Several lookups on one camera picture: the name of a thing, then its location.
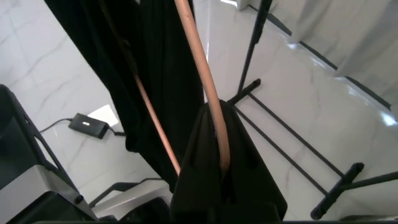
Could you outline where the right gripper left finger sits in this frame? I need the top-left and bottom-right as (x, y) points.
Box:
(170, 104), (229, 223)

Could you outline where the black clothes rack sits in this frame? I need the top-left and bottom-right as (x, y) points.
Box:
(228, 0), (398, 221)

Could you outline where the pink clothes hanger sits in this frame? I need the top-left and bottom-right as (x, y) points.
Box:
(133, 0), (231, 177)

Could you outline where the black power adapter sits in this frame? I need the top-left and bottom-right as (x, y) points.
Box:
(39, 112), (111, 140)

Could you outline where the white curtain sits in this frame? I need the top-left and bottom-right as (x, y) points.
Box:
(236, 0), (398, 110)

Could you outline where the black garment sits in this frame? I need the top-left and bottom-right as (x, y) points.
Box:
(43, 0), (206, 194)

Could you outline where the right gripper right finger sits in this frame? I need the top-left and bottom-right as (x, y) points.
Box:
(221, 101), (287, 223)

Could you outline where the thick black power cable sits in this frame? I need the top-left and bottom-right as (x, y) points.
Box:
(107, 126), (127, 138)

